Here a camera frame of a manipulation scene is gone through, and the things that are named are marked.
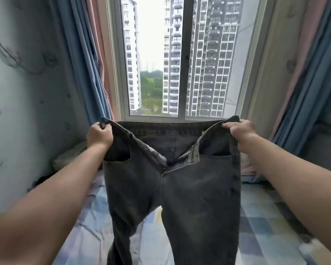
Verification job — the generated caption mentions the bed with plaid sheet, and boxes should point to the bed with plaid sheet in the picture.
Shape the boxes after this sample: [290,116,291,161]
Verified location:
[52,167,331,265]

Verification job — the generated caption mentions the person's right hand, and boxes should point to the person's right hand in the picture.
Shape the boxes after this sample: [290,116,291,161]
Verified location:
[222,119,259,154]

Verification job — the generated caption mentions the person's left hand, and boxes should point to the person's left hand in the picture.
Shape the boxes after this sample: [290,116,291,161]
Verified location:
[87,122,114,153]

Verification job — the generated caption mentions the white framed window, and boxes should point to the white framed window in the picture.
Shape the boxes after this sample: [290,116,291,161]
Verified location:
[107,0,277,123]

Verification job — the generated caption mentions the person's left forearm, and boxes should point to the person's left forearm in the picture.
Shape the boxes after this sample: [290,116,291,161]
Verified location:
[0,143,109,265]

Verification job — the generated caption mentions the grey denim jeans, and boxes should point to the grey denim jeans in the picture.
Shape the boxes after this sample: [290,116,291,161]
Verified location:
[98,116,242,265]

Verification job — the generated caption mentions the high-rise buildings outside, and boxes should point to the high-rise buildings outside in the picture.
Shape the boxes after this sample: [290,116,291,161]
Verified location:
[121,0,260,117]

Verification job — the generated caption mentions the person's right forearm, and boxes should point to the person's right forearm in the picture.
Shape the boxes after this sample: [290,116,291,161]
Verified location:
[237,134,331,260]

